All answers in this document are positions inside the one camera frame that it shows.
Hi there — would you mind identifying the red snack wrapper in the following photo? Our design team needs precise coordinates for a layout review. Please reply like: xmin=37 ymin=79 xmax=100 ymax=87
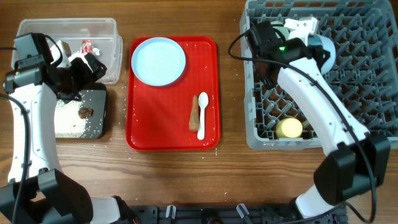
xmin=80 ymin=40 xmax=92 ymax=54

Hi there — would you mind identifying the light blue bowl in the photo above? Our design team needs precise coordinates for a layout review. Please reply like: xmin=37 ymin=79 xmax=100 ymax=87
xmin=308 ymin=35 xmax=336 ymax=75

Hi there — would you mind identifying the light blue plate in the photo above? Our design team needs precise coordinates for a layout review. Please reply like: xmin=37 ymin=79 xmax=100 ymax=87
xmin=131 ymin=37 xmax=187 ymax=86

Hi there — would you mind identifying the yellow plastic cup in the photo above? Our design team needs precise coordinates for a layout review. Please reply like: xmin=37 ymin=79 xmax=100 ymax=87
xmin=276 ymin=118 xmax=303 ymax=138

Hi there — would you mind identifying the green bowl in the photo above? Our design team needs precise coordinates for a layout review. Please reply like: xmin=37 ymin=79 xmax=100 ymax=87
xmin=271 ymin=21 xmax=289 ymax=40

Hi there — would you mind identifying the black waste tray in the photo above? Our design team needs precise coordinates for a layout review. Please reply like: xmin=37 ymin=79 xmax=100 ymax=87
xmin=73 ymin=83 xmax=108 ymax=139

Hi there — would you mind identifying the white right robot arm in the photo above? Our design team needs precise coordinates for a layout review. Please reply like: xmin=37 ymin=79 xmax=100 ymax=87
xmin=244 ymin=18 xmax=391 ymax=220

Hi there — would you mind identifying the red plastic tray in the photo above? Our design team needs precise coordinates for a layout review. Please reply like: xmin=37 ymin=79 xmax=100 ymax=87
xmin=126 ymin=35 xmax=221 ymax=152

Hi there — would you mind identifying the brown food stick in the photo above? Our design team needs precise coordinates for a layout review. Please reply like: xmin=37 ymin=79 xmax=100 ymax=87
xmin=188 ymin=95 xmax=200 ymax=132

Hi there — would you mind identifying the brown food scrap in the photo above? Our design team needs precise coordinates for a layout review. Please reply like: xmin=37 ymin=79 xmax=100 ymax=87
xmin=78 ymin=108 xmax=93 ymax=119

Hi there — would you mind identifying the white plastic spoon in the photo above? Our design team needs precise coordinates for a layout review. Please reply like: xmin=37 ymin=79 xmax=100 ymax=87
xmin=197 ymin=92 xmax=209 ymax=140

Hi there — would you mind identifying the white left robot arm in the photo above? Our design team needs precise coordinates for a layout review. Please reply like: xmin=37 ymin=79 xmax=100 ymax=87
xmin=1 ymin=33 xmax=134 ymax=223

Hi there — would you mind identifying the crumpled white tissue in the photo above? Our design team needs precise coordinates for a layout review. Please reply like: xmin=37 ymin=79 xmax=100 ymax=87
xmin=68 ymin=46 xmax=101 ymax=63

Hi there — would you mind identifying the clear plastic bin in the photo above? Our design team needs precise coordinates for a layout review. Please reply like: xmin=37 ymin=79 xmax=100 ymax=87
xmin=16 ymin=18 xmax=123 ymax=84

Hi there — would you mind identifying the grey dishwasher rack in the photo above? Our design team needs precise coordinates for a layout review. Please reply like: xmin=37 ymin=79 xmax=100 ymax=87
xmin=239 ymin=0 xmax=397 ymax=150

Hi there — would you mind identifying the white rice pile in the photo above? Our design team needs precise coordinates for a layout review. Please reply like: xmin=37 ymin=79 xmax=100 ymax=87
xmin=54 ymin=100 xmax=87 ymax=138

